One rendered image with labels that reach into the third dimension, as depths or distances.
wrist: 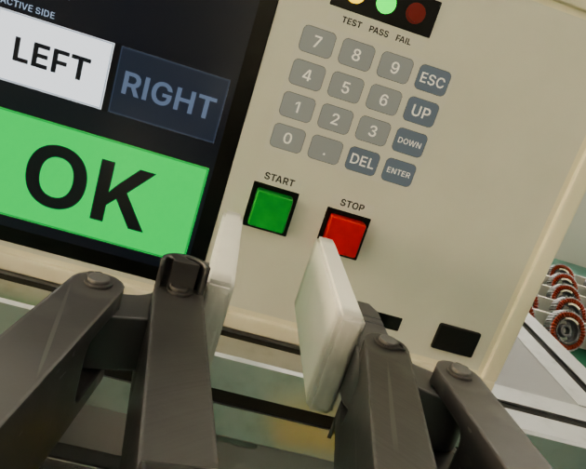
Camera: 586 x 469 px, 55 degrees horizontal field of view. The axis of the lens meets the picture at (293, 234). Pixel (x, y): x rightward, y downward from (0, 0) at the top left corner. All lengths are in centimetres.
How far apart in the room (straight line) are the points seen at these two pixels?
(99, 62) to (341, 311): 17
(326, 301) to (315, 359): 2
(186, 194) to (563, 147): 18
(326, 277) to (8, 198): 17
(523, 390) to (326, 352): 23
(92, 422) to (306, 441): 24
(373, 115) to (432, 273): 9
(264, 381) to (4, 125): 17
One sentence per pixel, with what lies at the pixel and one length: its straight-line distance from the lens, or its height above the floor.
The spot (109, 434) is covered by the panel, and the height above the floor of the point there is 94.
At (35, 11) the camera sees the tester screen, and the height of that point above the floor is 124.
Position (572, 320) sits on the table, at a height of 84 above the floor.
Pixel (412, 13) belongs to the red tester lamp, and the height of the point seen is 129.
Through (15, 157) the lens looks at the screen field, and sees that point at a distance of 29.
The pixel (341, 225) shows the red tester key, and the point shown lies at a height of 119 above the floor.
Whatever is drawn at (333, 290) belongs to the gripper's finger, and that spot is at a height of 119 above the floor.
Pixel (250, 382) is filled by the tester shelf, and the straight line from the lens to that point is 28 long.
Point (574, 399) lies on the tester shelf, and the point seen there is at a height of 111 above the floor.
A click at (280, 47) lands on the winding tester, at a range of 27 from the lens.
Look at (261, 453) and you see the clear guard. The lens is 31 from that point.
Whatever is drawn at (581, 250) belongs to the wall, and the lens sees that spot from 799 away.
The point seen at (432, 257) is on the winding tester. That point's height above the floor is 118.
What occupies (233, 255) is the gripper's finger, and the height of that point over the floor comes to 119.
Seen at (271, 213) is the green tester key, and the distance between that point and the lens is 27.
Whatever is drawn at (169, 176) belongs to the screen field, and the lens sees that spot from 28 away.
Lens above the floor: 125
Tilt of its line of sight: 16 degrees down
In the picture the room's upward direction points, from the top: 18 degrees clockwise
